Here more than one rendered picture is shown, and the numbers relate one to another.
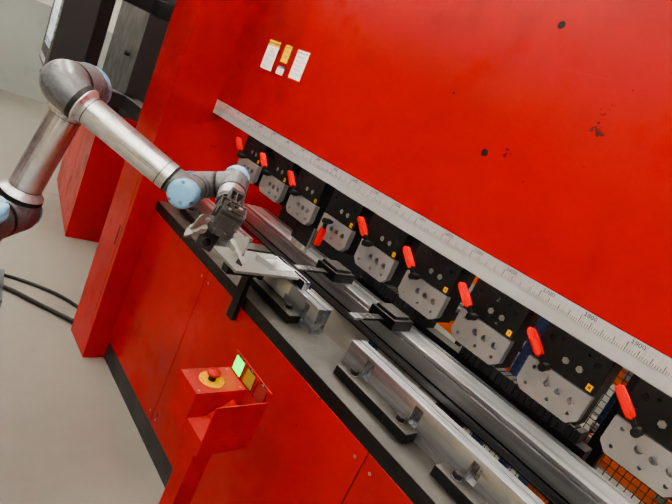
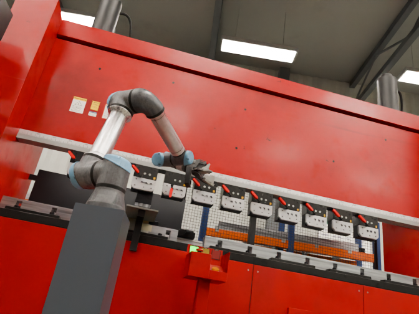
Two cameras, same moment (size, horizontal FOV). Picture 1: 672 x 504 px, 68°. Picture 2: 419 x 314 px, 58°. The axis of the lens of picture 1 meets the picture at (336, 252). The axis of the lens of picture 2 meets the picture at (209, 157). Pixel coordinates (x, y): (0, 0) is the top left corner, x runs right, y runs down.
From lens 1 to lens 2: 212 cm
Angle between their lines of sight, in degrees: 65
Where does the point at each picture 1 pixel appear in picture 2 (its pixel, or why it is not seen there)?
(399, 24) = (176, 101)
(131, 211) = not seen: outside the picture
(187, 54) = (19, 95)
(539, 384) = (285, 215)
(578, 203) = (272, 159)
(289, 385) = not seen: hidden behind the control
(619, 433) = (309, 217)
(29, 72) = not seen: outside the picture
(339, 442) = (238, 270)
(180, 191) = (191, 156)
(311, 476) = (230, 294)
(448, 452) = (267, 255)
